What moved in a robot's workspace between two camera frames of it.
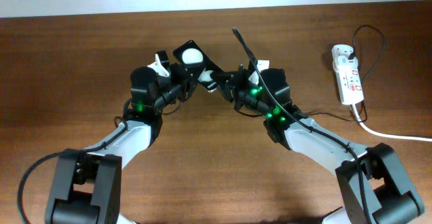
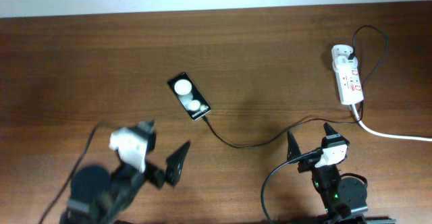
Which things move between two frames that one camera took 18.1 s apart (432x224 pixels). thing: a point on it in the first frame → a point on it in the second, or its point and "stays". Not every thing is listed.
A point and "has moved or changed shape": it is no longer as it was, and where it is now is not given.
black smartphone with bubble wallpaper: [190, 54] → [190, 96]
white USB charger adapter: [340, 54] stays
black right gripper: [229, 90] → [294, 149]
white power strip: [347, 75] stays
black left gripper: [187, 80] → [177, 156]
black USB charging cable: [364, 86] has moved or changed shape
